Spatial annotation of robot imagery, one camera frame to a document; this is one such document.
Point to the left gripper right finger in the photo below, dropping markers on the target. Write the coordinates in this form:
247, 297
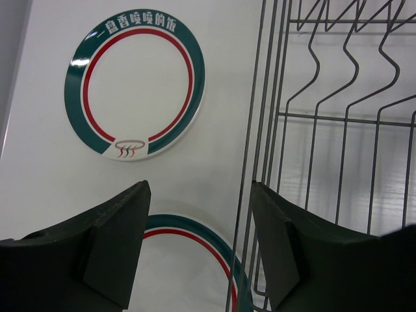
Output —
311, 264

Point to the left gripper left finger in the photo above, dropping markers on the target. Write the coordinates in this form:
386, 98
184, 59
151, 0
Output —
85, 263

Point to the near green red rimmed plate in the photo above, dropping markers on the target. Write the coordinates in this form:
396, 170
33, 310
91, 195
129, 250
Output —
186, 266

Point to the green red rimmed plate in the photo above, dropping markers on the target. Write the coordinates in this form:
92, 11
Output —
186, 266
134, 85

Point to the far green red rimmed plate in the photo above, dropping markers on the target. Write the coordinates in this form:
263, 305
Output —
134, 85

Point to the metal wire dish rack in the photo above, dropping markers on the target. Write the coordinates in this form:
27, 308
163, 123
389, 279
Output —
331, 124

